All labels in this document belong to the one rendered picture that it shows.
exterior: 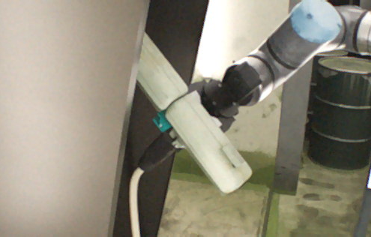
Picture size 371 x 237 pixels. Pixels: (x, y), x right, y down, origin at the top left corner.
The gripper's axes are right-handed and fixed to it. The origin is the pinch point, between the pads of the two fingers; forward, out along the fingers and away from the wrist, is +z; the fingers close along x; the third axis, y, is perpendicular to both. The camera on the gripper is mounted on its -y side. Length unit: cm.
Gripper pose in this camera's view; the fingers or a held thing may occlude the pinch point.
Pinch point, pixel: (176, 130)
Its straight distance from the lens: 58.2
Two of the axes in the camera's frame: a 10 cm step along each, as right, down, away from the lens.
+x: -6.0, -7.9, 0.7
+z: -6.5, 4.3, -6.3
